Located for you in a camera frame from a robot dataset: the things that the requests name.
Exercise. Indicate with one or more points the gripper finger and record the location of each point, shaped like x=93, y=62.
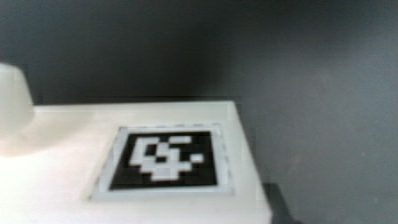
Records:
x=282, y=214

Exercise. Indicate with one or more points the white drawer without knob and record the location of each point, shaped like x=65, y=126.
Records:
x=124, y=163

